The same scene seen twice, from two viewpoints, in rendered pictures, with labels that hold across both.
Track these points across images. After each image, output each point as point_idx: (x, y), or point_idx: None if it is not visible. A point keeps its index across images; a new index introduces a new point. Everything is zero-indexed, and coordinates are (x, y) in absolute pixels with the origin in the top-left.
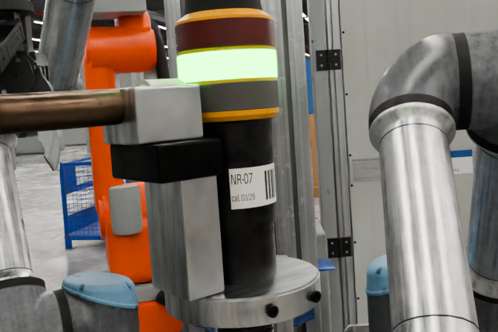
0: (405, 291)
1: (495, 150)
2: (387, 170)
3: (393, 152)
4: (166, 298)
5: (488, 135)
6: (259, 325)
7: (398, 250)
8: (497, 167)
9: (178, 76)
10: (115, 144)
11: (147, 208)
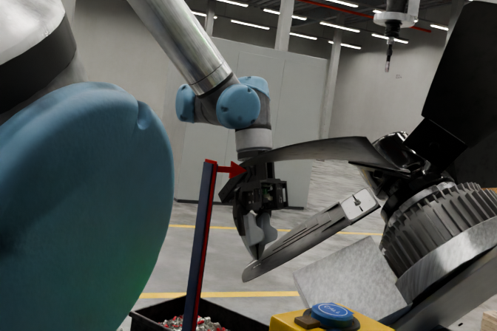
0: (214, 48)
1: None
2: None
3: None
4: (413, 19)
5: None
6: (402, 27)
7: (198, 26)
8: None
9: None
10: None
11: None
